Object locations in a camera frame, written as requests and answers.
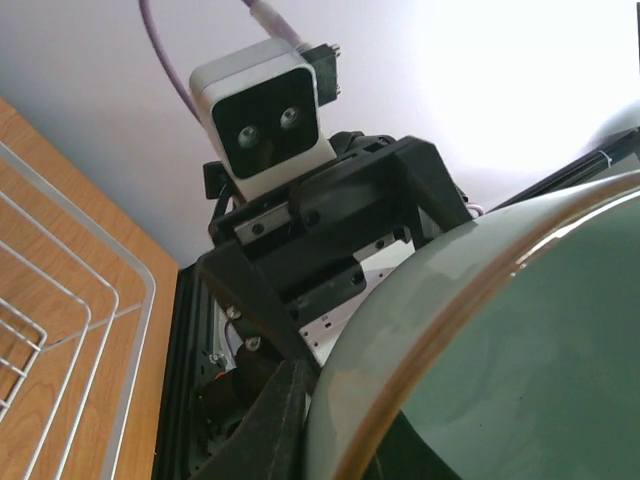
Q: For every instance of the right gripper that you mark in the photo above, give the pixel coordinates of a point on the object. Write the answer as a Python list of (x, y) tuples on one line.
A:
[(295, 253)]

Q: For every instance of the white wire dish rack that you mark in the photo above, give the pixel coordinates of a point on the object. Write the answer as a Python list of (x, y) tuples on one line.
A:
[(75, 306)]

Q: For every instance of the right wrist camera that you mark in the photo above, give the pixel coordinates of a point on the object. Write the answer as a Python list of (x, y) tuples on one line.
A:
[(259, 106)]

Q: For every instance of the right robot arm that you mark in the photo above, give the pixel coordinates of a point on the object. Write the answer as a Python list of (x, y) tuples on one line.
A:
[(294, 254)]

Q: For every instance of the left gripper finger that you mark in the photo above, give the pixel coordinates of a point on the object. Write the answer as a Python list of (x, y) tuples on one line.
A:
[(269, 442)]

